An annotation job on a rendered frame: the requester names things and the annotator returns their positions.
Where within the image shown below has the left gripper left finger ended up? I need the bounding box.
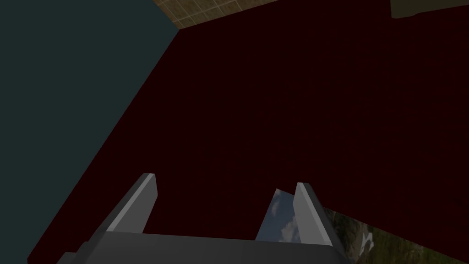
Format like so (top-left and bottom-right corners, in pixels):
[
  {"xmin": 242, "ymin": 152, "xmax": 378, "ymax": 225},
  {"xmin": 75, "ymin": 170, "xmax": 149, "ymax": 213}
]
[{"xmin": 96, "ymin": 173, "xmax": 158, "ymax": 234}]

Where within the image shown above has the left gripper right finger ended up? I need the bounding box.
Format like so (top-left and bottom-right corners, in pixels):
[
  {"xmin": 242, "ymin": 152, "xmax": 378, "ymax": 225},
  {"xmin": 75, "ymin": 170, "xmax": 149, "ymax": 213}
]
[{"xmin": 293, "ymin": 181, "xmax": 344, "ymax": 251}]

